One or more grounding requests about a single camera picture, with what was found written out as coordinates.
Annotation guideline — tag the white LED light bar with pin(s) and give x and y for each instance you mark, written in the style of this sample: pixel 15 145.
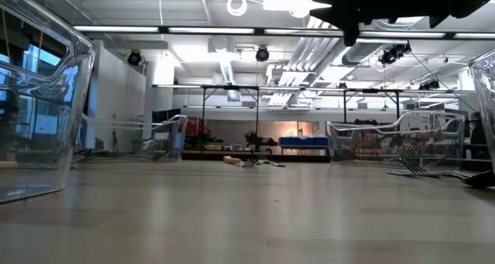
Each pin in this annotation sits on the white LED light bar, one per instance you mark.
pixel 402 34
pixel 301 32
pixel 475 35
pixel 210 30
pixel 116 29

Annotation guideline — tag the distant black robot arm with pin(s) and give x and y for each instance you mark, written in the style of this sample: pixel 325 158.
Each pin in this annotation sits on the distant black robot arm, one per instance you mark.
pixel 259 141

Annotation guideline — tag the black monitor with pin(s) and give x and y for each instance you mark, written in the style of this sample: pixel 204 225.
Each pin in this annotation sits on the black monitor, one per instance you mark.
pixel 164 115

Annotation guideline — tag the black ceiling spotlight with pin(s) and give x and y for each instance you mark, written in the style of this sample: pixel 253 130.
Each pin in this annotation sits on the black ceiling spotlight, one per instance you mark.
pixel 262 54
pixel 134 59

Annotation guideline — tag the blue storage crate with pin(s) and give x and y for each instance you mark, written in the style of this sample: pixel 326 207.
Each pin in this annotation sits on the blue storage crate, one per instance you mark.
pixel 301 141

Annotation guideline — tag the clear plastic bin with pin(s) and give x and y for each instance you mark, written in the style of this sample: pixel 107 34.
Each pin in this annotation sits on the clear plastic bin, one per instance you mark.
pixel 386 140
pixel 38 140
pixel 487 101
pixel 170 140

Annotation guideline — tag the red tool cabinet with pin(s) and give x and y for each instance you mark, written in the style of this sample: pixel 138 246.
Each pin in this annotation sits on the red tool cabinet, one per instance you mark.
pixel 197 126

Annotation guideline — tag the black ceiling light cluster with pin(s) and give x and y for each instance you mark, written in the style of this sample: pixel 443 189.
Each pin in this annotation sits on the black ceiling light cluster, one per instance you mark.
pixel 394 54

